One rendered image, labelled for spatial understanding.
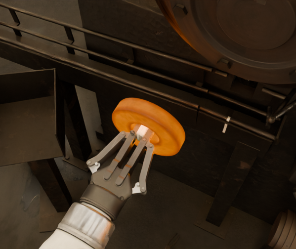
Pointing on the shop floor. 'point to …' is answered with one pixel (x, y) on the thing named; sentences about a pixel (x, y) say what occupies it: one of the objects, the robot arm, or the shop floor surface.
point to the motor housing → (289, 232)
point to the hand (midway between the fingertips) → (148, 124)
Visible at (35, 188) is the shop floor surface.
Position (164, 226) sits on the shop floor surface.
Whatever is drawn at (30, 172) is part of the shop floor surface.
